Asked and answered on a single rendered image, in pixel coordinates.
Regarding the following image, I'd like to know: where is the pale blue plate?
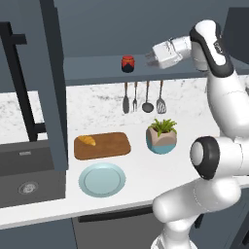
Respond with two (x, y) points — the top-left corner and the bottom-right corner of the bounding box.
(78, 161), (127, 198)

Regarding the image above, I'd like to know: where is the hanging slotted spatula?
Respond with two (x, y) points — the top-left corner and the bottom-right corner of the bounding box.
(156, 80), (168, 115)

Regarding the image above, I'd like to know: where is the dark grey wall cabinet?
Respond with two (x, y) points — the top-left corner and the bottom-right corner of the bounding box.
(53, 0), (249, 88)

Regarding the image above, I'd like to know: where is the brown wooden cutting board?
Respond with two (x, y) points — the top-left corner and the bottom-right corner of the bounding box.
(73, 131), (132, 161)

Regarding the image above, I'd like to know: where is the hanging dark ladle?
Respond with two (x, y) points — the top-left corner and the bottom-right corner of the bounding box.
(141, 81), (155, 114)

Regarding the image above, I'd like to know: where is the black tap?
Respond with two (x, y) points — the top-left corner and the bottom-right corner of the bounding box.
(0, 21), (49, 143)

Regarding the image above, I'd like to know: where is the dark grey cabinet door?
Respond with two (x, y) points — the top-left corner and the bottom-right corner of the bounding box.
(223, 7), (249, 65)
(39, 0), (69, 172)

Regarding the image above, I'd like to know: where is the dark grey sink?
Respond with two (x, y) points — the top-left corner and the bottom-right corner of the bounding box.
(0, 139), (67, 209)

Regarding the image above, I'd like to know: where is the hanging metal fork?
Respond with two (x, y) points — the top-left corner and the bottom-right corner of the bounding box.
(131, 81), (139, 113)

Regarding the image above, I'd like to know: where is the black dishwasher handle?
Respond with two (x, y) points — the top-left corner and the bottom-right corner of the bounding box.
(77, 205), (155, 224)

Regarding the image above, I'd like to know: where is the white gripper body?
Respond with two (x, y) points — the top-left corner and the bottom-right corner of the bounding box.
(151, 41), (184, 70)

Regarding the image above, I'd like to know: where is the potted green plant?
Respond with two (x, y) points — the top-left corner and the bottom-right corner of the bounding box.
(145, 118), (179, 156)

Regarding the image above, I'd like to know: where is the dark grey base cabinet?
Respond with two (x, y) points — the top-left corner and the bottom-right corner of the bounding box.
(190, 186), (249, 249)
(0, 217), (78, 249)

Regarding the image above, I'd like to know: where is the hanging dark spoon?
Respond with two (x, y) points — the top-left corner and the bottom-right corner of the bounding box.
(122, 82), (130, 115)

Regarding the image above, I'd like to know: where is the grey dishwasher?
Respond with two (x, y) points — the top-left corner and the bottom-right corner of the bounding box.
(71, 204), (168, 249)

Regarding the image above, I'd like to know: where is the red lidded jam jar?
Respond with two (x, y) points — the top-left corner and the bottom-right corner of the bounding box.
(121, 54), (136, 74)

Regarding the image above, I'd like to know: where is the golden croissant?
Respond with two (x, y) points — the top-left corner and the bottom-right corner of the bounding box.
(77, 134), (97, 147)

